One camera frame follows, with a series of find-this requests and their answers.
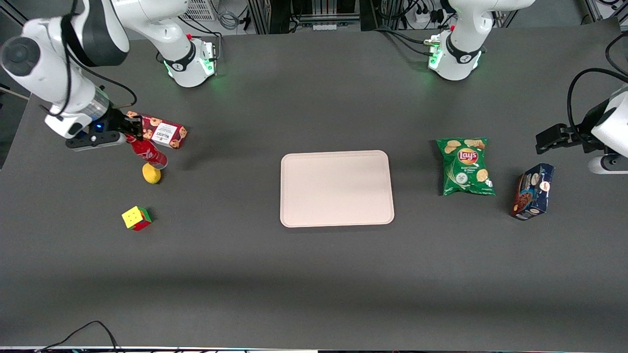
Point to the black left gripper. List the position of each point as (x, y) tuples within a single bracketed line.
[(577, 135)]

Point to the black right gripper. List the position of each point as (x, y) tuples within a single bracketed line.
[(117, 122)]

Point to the red coke bottle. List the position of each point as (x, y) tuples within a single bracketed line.
[(152, 156)]

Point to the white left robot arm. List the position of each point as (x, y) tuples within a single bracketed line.
[(461, 54)]

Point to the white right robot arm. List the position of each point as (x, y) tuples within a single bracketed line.
[(49, 63)]

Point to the beige plastic tray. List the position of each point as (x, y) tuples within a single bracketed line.
[(336, 189)]

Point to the red cookie box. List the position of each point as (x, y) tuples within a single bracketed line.
[(167, 132)]

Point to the yellow lemon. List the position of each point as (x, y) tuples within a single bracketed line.
[(151, 175)]

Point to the blue chocolate cookie box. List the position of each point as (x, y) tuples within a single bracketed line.
[(534, 192)]

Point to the rubik's cube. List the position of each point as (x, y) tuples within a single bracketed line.
[(135, 218)]

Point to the green Lay's chips bag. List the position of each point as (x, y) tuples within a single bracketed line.
[(466, 169)]

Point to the white vented box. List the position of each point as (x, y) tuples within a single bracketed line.
[(198, 9)]

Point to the white power strip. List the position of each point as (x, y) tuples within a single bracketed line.
[(428, 17)]

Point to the aluminium profile rack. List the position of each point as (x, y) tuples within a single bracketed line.
[(314, 12)]

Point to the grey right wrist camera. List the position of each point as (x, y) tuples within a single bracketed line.
[(93, 141)]

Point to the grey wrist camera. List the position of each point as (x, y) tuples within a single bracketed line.
[(608, 164), (93, 141)]

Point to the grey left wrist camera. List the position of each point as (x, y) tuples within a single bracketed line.
[(608, 164)]

